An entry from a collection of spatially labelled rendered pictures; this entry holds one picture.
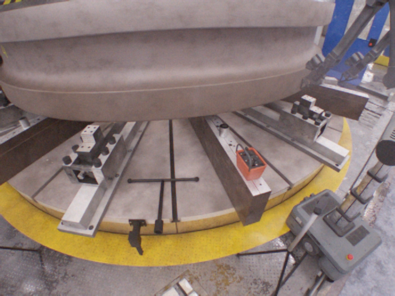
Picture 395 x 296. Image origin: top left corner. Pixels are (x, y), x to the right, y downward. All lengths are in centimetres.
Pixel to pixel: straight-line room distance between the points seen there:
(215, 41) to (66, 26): 102
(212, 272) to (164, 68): 161
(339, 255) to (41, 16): 264
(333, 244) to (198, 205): 109
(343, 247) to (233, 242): 87
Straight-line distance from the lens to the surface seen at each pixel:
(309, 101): 231
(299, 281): 194
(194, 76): 163
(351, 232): 203
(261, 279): 184
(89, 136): 173
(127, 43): 161
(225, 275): 180
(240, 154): 141
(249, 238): 195
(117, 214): 177
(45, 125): 262
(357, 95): 341
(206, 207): 169
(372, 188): 165
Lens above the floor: 171
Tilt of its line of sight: 39 degrees down
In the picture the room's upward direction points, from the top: straight up
